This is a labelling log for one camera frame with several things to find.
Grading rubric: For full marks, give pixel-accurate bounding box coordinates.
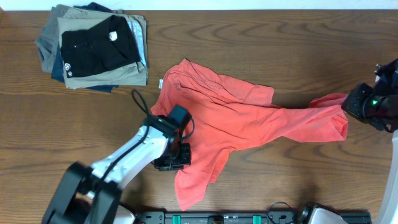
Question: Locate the red soccer t-shirt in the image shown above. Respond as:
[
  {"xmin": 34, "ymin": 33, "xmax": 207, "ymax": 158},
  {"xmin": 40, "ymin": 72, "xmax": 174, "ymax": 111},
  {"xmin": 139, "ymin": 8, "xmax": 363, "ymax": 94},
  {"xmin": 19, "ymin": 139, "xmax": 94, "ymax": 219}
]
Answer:
[{"xmin": 151, "ymin": 60, "xmax": 348, "ymax": 210}]

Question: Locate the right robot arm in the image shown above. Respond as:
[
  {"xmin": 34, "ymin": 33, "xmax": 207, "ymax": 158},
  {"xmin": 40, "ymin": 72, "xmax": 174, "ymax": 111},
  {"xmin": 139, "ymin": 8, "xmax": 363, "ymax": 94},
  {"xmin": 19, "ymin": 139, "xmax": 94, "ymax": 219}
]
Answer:
[{"xmin": 341, "ymin": 60, "xmax": 397, "ymax": 224}]

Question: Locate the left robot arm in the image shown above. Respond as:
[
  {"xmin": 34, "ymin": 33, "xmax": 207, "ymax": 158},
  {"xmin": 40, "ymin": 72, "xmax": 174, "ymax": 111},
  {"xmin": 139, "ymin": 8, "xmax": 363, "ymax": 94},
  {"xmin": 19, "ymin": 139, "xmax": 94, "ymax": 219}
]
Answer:
[{"xmin": 42, "ymin": 114, "xmax": 192, "ymax": 223}]

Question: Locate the black folded polo shirt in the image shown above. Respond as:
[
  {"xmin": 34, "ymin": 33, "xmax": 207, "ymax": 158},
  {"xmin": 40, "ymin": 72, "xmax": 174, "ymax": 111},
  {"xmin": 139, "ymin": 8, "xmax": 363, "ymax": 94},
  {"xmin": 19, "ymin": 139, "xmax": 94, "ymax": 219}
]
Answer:
[{"xmin": 60, "ymin": 16, "xmax": 140, "ymax": 78}]

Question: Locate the light blue folded garment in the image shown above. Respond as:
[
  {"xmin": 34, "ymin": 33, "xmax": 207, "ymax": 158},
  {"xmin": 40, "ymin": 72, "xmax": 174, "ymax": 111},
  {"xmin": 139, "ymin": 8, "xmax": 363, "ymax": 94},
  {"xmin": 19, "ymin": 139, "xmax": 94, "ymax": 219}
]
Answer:
[{"xmin": 129, "ymin": 20, "xmax": 147, "ymax": 67}]

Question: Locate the navy folded garment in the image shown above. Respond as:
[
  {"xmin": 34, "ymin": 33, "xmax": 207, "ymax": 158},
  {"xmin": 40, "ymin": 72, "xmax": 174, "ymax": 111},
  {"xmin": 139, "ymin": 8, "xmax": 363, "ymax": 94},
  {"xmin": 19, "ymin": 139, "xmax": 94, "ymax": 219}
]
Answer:
[{"xmin": 51, "ymin": 2, "xmax": 119, "ymax": 93}]

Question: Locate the khaki folded garment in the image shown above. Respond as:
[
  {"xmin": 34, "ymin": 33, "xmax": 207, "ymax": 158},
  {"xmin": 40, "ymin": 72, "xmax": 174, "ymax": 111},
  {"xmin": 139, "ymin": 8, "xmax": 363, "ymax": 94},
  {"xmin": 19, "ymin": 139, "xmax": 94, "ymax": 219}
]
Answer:
[{"xmin": 57, "ymin": 7, "xmax": 148, "ymax": 89}]

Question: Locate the grey folded garment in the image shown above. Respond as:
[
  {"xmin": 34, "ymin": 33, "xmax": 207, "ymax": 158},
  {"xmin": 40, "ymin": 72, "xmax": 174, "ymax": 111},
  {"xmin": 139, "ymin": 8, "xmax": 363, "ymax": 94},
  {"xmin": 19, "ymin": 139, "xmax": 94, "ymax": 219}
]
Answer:
[{"xmin": 35, "ymin": 4, "xmax": 70, "ymax": 73}]

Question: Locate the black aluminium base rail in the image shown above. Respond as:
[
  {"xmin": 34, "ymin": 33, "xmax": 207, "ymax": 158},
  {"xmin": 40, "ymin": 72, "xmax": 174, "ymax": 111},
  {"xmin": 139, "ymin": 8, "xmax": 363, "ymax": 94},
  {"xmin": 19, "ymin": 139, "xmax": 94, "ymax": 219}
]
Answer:
[{"xmin": 134, "ymin": 202, "xmax": 372, "ymax": 224}]

